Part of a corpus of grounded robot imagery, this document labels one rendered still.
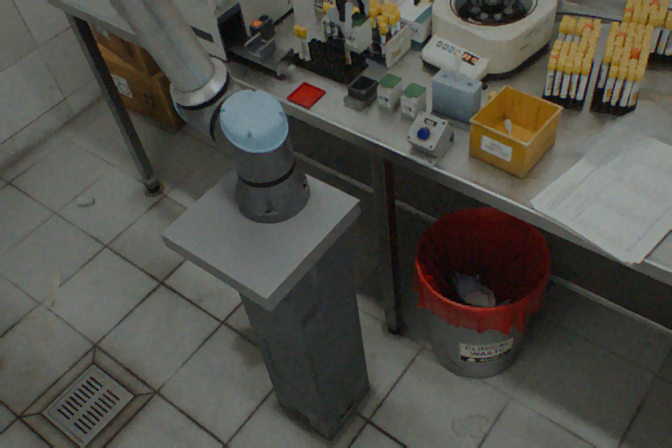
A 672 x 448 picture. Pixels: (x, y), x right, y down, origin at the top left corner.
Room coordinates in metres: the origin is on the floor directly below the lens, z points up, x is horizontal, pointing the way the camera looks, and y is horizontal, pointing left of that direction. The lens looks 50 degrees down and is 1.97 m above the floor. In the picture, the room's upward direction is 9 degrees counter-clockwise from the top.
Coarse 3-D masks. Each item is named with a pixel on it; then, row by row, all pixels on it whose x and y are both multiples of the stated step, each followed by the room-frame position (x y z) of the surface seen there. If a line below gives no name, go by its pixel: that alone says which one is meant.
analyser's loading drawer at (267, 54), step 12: (228, 36) 1.58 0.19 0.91; (240, 36) 1.57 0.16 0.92; (228, 48) 1.53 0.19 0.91; (240, 48) 1.52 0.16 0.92; (252, 48) 1.50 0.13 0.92; (264, 48) 1.46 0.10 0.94; (276, 48) 1.49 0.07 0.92; (252, 60) 1.47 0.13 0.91; (264, 60) 1.45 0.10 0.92; (276, 60) 1.42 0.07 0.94; (288, 60) 1.44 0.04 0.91
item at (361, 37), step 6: (366, 24) 1.30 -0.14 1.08; (354, 30) 1.28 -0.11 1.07; (360, 30) 1.28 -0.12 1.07; (366, 30) 1.30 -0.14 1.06; (354, 36) 1.28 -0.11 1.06; (360, 36) 1.28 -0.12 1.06; (366, 36) 1.30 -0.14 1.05; (348, 42) 1.30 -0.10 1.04; (354, 42) 1.29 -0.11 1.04; (360, 42) 1.28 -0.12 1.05; (366, 42) 1.29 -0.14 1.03; (348, 48) 1.30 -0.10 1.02; (354, 48) 1.29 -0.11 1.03; (360, 48) 1.28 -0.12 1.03; (366, 48) 1.29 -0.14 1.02
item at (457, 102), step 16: (448, 80) 1.19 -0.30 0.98; (464, 80) 1.18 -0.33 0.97; (432, 96) 1.20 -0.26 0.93; (448, 96) 1.18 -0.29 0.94; (464, 96) 1.15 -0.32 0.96; (480, 96) 1.16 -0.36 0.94; (432, 112) 1.20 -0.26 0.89; (448, 112) 1.18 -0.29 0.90; (464, 112) 1.15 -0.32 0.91; (464, 128) 1.13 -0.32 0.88
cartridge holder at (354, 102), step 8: (360, 80) 1.33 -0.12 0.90; (368, 80) 1.32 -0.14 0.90; (352, 88) 1.30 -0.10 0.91; (360, 88) 1.32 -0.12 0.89; (368, 88) 1.30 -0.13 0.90; (376, 88) 1.30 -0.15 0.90; (352, 96) 1.30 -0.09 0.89; (360, 96) 1.28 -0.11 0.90; (368, 96) 1.28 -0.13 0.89; (352, 104) 1.27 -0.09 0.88; (360, 104) 1.26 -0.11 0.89
